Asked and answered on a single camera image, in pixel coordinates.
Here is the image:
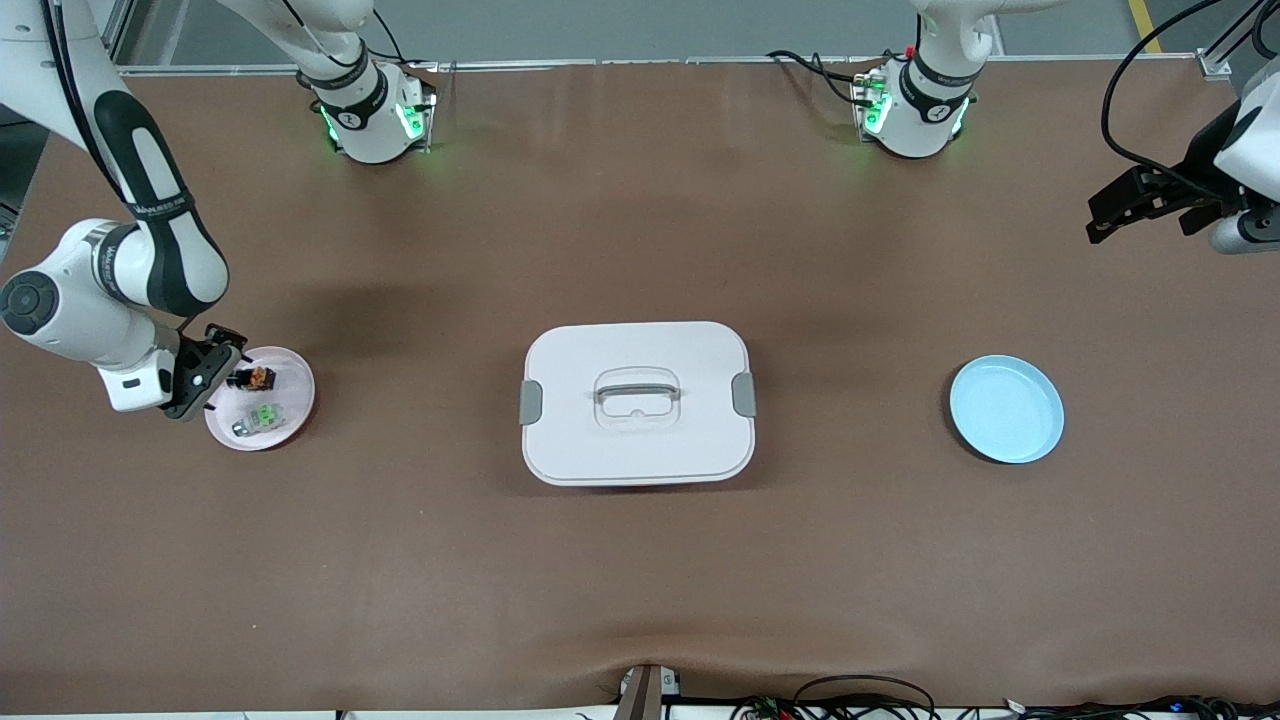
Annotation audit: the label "green and white switch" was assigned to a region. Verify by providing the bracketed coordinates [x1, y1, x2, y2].
[231, 402, 293, 440]

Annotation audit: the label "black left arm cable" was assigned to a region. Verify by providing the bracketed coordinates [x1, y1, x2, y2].
[1100, 0, 1280, 191]

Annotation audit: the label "grey metal bracket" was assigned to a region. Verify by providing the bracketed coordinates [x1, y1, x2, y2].
[614, 662, 683, 720]

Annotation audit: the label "tangled black cables with connectors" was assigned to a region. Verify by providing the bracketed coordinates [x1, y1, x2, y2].
[728, 675, 941, 720]

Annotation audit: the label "light blue round plate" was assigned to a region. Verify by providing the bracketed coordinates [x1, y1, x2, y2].
[949, 354, 1066, 465]

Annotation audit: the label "black cable bundle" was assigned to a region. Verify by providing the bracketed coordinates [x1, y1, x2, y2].
[1000, 693, 1280, 720]

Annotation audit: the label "aluminium frame post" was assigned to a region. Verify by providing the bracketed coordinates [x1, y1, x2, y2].
[100, 0, 136, 71]
[1198, 0, 1269, 81]

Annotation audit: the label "white lidded storage box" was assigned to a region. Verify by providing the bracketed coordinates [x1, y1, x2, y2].
[519, 320, 758, 488]

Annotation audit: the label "black base cable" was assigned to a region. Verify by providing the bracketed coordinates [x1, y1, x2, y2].
[767, 48, 876, 109]
[335, 10, 441, 71]

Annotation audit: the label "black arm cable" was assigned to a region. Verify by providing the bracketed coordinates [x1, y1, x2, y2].
[40, 0, 131, 201]
[1100, 0, 1280, 191]

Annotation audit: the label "pink round plate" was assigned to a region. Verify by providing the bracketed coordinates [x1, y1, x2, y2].
[205, 346, 317, 453]

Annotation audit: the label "brown table mat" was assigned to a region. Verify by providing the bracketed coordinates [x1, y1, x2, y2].
[0, 58, 1280, 713]

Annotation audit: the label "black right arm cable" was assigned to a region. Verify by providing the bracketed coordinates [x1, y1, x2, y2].
[40, 0, 131, 201]

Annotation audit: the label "silver table edge rail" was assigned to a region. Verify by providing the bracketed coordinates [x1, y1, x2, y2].
[115, 55, 1206, 77]

